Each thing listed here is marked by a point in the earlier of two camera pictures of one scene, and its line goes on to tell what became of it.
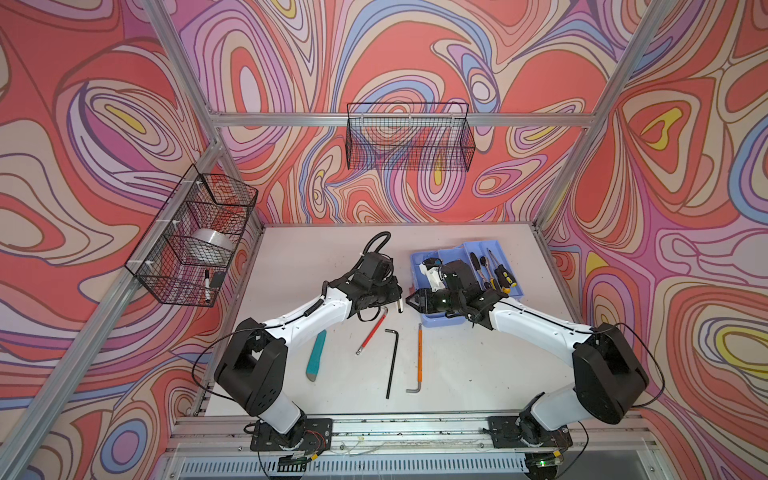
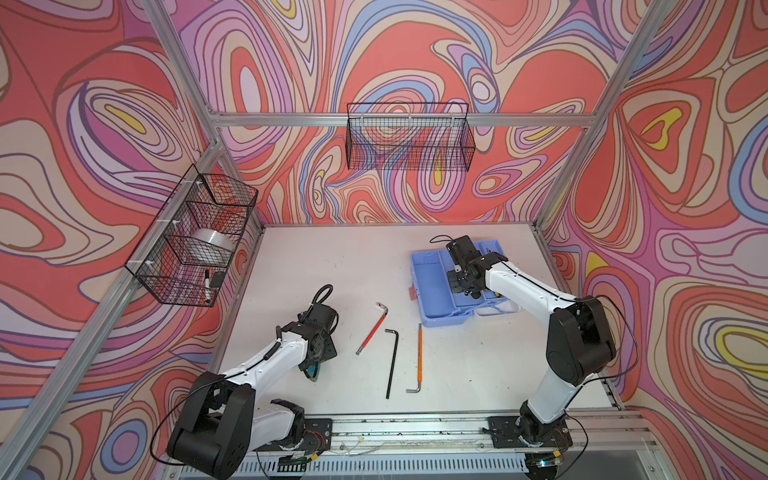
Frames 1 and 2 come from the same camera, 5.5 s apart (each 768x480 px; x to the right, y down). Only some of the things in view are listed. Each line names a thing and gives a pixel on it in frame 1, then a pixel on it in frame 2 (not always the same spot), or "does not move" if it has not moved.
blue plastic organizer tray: [488, 262] does not move
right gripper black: [423, 298] -> [476, 286]
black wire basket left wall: [186, 252] does not move
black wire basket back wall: [413, 136] does not move
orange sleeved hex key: [420, 361] does not move
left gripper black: [395, 295] -> [329, 350]
